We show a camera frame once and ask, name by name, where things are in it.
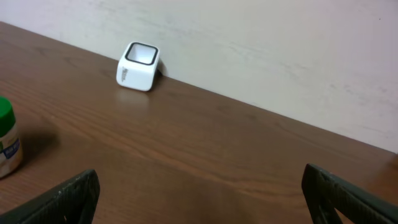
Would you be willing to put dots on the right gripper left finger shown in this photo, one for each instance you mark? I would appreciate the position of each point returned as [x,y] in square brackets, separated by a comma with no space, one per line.
[73,201]

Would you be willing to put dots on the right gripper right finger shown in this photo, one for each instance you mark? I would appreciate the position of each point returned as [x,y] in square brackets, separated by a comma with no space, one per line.
[327,195]

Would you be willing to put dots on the green lid jar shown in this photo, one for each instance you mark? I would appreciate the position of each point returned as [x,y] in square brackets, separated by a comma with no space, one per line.
[11,149]

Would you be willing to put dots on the white barcode scanner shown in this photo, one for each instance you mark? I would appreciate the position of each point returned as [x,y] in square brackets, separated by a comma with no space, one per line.
[137,66]

